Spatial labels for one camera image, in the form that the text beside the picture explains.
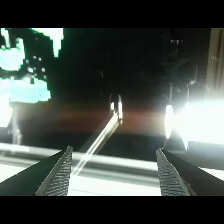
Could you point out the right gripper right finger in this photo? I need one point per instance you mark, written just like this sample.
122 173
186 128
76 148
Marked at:
180 176

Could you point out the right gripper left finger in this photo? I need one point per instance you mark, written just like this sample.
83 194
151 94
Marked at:
50 176

